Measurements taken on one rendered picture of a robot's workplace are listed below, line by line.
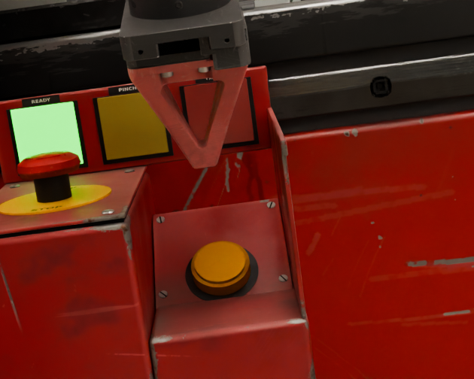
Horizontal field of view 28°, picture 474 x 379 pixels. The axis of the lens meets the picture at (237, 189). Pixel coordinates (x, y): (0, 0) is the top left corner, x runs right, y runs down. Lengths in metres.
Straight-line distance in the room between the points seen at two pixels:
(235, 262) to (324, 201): 0.24
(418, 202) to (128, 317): 0.37
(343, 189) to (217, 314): 0.28
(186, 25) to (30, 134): 0.22
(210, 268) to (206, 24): 0.18
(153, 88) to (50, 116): 0.17
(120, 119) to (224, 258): 0.14
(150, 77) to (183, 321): 0.15
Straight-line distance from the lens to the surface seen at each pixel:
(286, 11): 0.81
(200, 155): 0.56
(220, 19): 0.50
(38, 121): 0.69
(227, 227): 0.64
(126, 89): 0.68
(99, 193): 0.60
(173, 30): 0.49
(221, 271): 0.60
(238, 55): 0.50
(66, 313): 0.55
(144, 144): 0.68
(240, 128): 0.67
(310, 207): 0.83
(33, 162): 0.59
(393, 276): 0.86
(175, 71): 0.54
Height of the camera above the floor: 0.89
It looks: 12 degrees down
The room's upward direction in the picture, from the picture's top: 8 degrees counter-clockwise
